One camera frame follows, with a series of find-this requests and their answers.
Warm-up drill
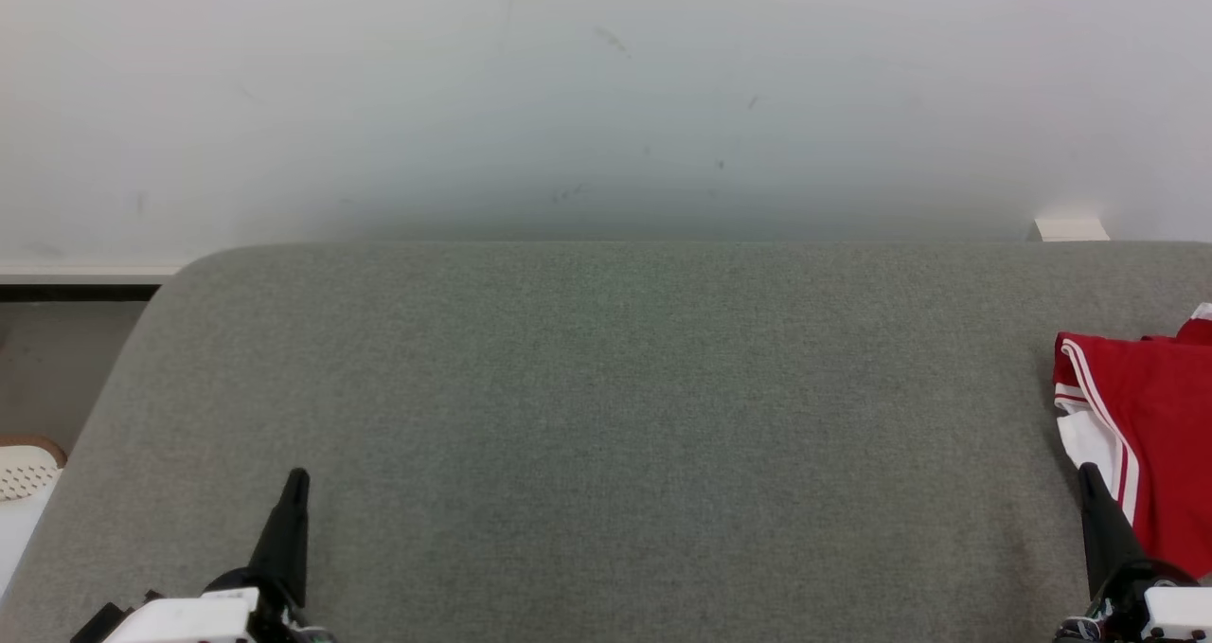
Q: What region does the white perforated laundry basket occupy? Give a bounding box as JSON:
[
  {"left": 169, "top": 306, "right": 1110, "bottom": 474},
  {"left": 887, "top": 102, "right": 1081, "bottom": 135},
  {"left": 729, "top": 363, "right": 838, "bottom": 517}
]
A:
[{"left": 0, "top": 435, "right": 68, "bottom": 597}]

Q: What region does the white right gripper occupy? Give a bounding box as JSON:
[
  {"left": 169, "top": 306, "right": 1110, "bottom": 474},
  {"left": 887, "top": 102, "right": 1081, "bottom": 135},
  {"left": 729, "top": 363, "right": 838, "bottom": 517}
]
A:
[{"left": 1055, "top": 463, "right": 1212, "bottom": 643}]

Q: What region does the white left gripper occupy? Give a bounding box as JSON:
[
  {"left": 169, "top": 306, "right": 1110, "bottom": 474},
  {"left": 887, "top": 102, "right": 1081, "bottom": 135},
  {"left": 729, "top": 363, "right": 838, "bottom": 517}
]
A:
[{"left": 102, "top": 468, "right": 335, "bottom": 643}]

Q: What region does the white wall baseboard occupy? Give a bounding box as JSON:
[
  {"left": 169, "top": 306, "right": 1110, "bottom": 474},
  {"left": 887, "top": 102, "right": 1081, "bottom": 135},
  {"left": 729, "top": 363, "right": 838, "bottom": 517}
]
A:
[{"left": 0, "top": 264, "right": 186, "bottom": 289}]

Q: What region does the red white Bulls jersey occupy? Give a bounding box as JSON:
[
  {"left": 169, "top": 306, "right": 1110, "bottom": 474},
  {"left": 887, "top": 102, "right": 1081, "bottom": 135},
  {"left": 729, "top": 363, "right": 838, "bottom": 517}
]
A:
[{"left": 1053, "top": 319, "right": 1212, "bottom": 582}]

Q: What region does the white wall outlet box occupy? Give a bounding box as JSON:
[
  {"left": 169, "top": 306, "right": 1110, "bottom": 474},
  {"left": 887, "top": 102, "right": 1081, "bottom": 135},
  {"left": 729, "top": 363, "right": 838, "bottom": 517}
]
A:
[{"left": 1030, "top": 215, "right": 1111, "bottom": 243}]

